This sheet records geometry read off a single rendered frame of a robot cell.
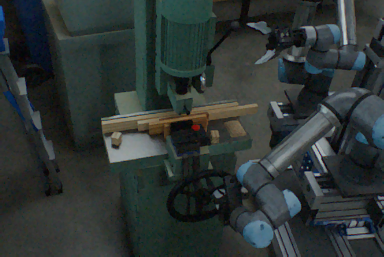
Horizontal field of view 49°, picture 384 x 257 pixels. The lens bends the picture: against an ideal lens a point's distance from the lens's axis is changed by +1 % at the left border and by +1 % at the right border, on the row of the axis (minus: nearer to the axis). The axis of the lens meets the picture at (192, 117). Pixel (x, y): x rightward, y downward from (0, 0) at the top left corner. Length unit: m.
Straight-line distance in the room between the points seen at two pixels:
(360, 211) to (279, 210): 0.79
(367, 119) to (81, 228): 1.77
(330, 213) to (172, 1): 1.12
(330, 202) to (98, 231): 1.32
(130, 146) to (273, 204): 0.67
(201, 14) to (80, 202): 1.61
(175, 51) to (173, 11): 0.15
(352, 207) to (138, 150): 0.94
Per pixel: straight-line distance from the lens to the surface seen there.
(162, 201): 1.88
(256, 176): 1.32
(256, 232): 1.22
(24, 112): 2.32
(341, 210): 1.96
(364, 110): 1.32
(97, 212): 2.63
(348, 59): 1.73
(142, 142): 1.70
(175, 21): 1.44
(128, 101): 2.08
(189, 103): 1.68
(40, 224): 2.64
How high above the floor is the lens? 2.07
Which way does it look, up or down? 40 degrees down
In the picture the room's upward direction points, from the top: 5 degrees clockwise
